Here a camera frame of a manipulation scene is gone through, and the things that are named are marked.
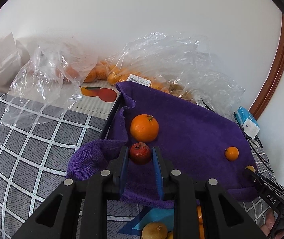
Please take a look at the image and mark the small orange fruit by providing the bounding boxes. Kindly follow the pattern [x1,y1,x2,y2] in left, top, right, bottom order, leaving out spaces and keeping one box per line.
[245,165,255,172]

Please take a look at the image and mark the small orange kumquat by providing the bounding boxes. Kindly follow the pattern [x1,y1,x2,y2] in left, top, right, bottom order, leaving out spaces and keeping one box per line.
[225,146,239,161]

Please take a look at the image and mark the brownish yellow longan fruit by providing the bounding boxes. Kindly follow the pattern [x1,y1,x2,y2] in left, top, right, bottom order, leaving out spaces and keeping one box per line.
[141,222,168,239]

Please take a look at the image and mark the small red hawthorn fruit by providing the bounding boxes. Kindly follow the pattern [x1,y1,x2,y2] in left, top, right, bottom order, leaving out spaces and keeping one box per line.
[129,142,152,165]

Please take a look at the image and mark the orange tangerine with stem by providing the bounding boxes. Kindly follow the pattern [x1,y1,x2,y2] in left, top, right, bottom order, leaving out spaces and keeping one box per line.
[130,114,159,143]

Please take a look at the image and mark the large orange tangerine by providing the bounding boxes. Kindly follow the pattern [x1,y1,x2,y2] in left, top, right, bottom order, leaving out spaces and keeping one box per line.
[199,224,205,239]

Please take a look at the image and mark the person's right hand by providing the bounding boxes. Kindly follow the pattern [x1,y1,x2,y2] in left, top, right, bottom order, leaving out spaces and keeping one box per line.
[260,209,284,239]

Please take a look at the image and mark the white blue charger box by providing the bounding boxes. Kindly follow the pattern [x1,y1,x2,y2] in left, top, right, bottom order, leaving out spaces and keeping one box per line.
[235,106,260,139]

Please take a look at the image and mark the black tray under towel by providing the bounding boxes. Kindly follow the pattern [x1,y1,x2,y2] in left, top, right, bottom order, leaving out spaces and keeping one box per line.
[100,93,124,140]

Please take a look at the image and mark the purple towel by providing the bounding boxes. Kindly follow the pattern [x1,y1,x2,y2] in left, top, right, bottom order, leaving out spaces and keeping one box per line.
[67,81,257,202]

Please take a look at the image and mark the grey checked bed sheet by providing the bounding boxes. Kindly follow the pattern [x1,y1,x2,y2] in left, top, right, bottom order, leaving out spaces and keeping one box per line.
[0,93,274,238]

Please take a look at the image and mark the fruit printed carton box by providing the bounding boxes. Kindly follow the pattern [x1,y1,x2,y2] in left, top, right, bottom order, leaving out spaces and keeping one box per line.
[71,80,120,120]

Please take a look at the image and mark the clear plastic bag left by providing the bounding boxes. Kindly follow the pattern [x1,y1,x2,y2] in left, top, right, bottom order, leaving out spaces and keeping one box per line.
[1,41,98,128]

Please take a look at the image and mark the clear plastic bag of fruit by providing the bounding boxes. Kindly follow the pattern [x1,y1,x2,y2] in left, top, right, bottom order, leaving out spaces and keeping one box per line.
[81,32,245,118]

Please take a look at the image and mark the white paper bag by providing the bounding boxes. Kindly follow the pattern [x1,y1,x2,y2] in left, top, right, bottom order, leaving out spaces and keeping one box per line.
[0,33,30,93]

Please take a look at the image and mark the black cable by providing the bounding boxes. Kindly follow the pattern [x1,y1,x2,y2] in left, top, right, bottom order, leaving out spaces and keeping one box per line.
[233,112,275,174]

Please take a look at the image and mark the brown wooden door frame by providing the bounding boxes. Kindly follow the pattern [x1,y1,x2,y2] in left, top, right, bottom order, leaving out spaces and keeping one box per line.
[249,14,284,120]

